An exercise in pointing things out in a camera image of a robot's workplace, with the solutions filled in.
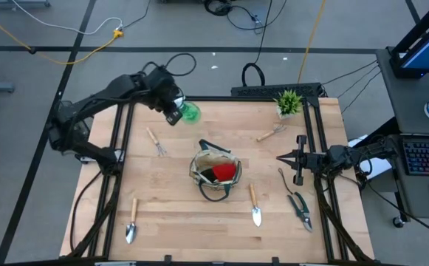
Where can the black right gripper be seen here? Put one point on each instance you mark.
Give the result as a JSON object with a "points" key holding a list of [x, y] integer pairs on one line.
{"points": [[312, 162]]}

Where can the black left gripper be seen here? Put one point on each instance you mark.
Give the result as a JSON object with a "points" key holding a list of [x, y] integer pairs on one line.
{"points": [[162, 88]]}

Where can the green plastic spray bottle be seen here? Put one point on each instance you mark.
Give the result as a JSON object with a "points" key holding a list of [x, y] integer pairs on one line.
{"points": [[191, 112]]}

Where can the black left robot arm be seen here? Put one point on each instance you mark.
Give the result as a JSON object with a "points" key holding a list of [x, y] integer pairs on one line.
{"points": [[88, 103]]}

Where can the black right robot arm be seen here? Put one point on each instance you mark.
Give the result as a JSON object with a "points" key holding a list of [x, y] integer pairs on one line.
{"points": [[347, 155]]}

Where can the red garden glove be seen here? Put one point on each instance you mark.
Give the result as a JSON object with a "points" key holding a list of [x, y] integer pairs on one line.
{"points": [[224, 171]]}

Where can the beige green canvas gardening bag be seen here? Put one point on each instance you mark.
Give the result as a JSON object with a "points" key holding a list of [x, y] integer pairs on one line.
{"points": [[199, 162]]}

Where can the artificial plant in white pot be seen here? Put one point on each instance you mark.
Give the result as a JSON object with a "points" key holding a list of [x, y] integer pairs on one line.
{"points": [[288, 103]]}

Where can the black perforated metal box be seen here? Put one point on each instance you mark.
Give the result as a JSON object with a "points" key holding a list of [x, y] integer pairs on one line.
{"points": [[273, 90]]}

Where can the black fabric item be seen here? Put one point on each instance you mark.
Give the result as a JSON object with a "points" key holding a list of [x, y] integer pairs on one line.
{"points": [[208, 175]]}

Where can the white paper sheet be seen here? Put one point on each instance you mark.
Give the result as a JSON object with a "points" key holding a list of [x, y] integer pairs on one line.
{"points": [[378, 166]]}

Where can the grey desk cart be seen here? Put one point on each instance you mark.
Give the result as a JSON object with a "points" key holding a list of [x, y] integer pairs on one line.
{"points": [[406, 111]]}

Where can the backlit black keyboard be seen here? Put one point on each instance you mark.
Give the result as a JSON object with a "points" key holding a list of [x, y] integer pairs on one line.
{"points": [[426, 158]]}

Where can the black computer monitor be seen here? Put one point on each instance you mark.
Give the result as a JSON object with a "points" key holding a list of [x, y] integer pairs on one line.
{"points": [[428, 51]]}

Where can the black metal table frame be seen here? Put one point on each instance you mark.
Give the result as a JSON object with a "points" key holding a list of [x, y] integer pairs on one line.
{"points": [[236, 99]]}

